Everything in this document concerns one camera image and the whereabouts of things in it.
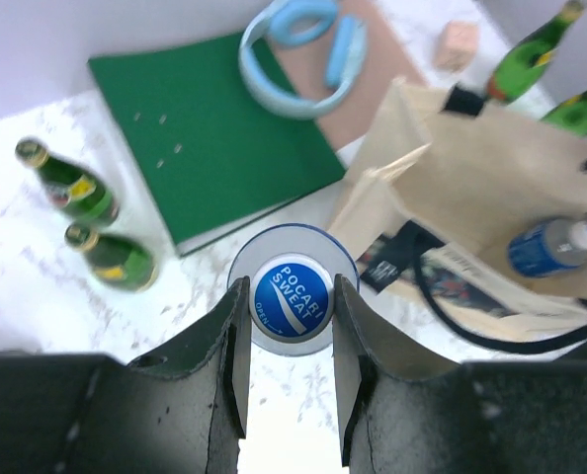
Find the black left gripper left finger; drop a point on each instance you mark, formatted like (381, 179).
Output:
(179, 408)

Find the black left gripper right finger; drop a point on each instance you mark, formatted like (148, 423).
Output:
(405, 409)

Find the Pocari Sweat bottle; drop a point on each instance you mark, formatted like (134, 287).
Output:
(291, 269)
(550, 247)

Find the cream canvas tote bag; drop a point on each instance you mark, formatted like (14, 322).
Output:
(441, 184)

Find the green glass bottle gold cap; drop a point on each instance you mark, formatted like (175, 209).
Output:
(74, 190)

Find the green Perrier bottle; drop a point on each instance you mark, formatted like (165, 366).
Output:
(525, 64)

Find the pink cube power adapter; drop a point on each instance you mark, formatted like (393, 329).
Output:
(457, 46)

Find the light blue headphones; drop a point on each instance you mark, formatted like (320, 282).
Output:
(292, 24)

